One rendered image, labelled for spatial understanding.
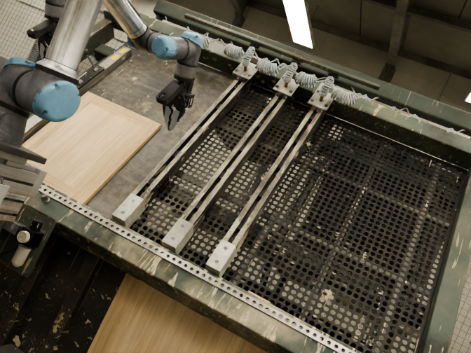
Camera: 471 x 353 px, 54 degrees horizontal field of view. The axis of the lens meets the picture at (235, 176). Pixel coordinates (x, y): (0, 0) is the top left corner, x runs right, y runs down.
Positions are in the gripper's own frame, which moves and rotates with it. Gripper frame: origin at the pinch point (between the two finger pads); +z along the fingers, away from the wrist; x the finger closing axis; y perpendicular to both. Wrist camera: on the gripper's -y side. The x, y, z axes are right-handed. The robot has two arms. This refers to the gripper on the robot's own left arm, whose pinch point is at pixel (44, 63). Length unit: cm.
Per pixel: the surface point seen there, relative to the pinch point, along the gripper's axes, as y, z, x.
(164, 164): 11, 24, -61
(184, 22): 125, -18, 14
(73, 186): -12, 41, -35
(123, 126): 23.3, 21.9, -28.2
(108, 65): 47.4, 4.6, 5.0
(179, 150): 23, 21, -61
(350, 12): 534, -50, 7
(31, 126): -0.8, 30.1, 2.7
